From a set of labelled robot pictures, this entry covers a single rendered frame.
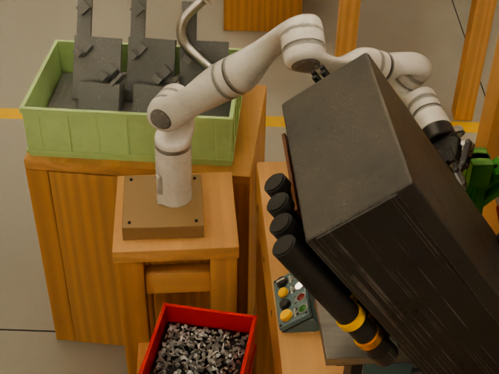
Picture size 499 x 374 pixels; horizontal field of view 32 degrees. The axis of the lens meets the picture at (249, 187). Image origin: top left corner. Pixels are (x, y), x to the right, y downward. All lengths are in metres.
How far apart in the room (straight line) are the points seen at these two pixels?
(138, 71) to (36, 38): 2.33
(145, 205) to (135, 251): 0.14
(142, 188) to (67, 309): 0.85
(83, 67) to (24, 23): 2.44
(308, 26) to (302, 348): 0.68
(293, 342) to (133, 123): 0.91
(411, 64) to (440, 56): 2.89
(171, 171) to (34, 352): 1.18
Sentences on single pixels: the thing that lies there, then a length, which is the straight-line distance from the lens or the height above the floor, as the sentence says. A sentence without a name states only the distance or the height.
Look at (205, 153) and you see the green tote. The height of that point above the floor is 0.83.
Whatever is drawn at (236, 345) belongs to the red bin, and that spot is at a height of 0.87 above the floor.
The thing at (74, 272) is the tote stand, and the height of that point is 0.34.
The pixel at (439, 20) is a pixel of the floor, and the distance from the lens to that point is 5.24.
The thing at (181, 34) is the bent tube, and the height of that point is 1.08.
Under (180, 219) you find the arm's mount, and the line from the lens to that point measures 2.19.
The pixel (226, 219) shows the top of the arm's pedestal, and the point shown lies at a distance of 2.25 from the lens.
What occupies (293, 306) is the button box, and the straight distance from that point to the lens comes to 1.90.
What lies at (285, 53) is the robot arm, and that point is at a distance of 1.78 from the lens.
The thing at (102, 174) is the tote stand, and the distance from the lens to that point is 2.59.
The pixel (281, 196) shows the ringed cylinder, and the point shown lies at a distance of 1.27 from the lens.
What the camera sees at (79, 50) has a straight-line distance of 2.70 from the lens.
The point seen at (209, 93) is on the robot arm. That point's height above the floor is 1.29.
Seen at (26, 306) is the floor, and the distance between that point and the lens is 3.29.
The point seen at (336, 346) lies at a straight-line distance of 1.57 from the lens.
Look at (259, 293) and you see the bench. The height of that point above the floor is 0.48.
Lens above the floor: 2.30
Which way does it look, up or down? 38 degrees down
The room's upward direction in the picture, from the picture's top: 1 degrees clockwise
